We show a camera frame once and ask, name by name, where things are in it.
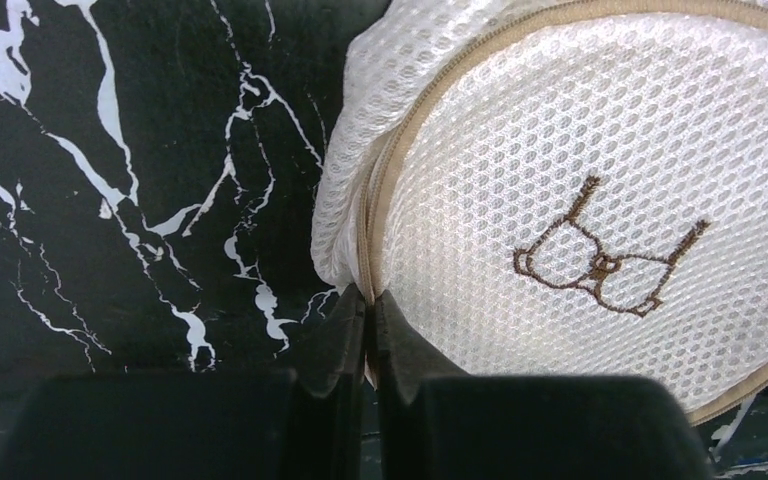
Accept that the white mesh bag tan trim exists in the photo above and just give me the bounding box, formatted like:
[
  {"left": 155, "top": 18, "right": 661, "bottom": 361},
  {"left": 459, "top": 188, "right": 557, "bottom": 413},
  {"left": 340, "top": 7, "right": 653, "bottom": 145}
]
[{"left": 311, "top": 1, "right": 768, "bottom": 423}]

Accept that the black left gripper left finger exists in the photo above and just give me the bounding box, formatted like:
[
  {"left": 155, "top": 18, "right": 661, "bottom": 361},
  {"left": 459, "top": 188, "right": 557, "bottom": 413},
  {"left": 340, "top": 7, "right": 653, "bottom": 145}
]
[{"left": 0, "top": 286, "right": 366, "bottom": 479}]

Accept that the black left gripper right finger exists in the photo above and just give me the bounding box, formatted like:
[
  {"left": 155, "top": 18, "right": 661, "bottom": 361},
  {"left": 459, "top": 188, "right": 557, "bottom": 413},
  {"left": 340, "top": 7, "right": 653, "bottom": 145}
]
[{"left": 370, "top": 293, "right": 713, "bottom": 479}]

